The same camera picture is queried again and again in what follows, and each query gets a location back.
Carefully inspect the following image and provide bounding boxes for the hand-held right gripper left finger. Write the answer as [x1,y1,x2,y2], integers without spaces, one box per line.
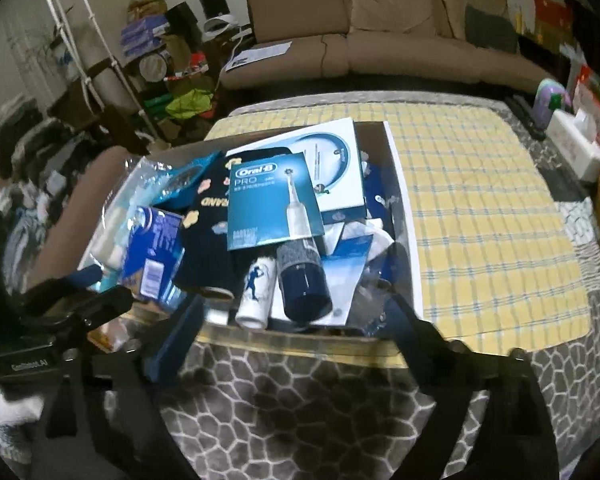
[30,295,204,480]

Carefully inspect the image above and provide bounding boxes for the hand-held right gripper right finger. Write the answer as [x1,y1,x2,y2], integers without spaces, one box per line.
[379,289,576,480]

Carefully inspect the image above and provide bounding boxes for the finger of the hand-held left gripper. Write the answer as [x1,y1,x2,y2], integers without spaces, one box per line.
[55,287,133,343]
[25,266,105,311]

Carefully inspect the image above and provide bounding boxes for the small white bottle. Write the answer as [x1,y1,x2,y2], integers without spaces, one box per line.
[235,255,278,331]

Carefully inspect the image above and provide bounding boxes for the navy and grey cylindrical can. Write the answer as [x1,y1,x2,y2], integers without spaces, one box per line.
[276,240,333,323]

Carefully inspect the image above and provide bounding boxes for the grey storage box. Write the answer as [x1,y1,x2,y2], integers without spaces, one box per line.
[77,120,423,341]

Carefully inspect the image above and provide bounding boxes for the blue blister packet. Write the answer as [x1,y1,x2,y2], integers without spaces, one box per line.
[127,154,223,211]

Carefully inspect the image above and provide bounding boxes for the blue electric toothbrush box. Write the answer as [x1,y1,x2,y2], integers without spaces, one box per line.
[227,152,326,251]

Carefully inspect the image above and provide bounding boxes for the brown armchair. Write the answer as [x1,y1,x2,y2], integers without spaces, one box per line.
[27,145,131,291]

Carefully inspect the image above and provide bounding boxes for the blue printed carton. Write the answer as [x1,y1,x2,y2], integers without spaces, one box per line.
[121,205,186,301]

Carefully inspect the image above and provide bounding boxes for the white and blue paper packet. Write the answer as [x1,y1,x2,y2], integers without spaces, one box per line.
[322,217,396,328]

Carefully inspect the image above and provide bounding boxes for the pile of clothes and bags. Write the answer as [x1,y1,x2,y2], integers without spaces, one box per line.
[0,100,101,201]

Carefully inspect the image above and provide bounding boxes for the yellow plaid cloth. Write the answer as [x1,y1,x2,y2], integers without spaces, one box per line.
[205,101,592,356]

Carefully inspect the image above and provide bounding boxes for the white and blue product box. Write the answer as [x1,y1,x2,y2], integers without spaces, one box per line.
[226,117,367,213]

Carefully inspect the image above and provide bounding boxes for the green bag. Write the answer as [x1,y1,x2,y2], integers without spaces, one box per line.
[165,87,216,121]

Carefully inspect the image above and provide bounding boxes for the white pole rack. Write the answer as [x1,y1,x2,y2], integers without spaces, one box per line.
[37,0,161,146]

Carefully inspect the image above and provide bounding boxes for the black remote control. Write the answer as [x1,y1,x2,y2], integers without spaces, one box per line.
[505,95,548,138]

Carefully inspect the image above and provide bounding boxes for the white tissue box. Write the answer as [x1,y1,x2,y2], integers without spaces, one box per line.
[545,109,600,182]

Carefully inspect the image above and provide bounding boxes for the stack of blue boxes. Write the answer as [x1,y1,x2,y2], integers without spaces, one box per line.
[121,17,160,56]

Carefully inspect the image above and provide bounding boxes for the purple toy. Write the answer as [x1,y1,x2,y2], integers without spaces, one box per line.
[535,78,573,131]

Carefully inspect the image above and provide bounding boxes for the brown sofa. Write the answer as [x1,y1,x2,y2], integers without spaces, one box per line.
[220,0,556,93]

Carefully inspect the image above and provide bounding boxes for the white paper sheet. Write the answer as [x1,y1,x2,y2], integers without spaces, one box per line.
[225,42,292,73]

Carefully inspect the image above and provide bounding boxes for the white headset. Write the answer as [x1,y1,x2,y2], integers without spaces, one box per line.
[203,17,241,37]

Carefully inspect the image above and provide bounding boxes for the dark grey cushion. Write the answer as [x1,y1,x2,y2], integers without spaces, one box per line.
[464,4,521,53]

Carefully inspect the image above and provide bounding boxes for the red gift boxes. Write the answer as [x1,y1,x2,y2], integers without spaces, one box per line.
[532,0,600,61]

